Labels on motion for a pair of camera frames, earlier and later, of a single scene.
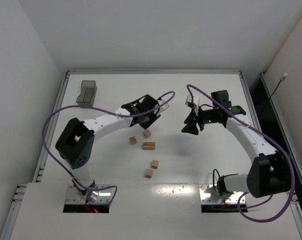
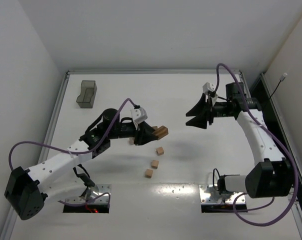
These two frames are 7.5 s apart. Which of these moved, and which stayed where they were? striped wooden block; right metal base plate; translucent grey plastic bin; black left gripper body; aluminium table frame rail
Moved: black left gripper body; striped wooden block
Stayed: right metal base plate; translucent grey plastic bin; aluminium table frame rail
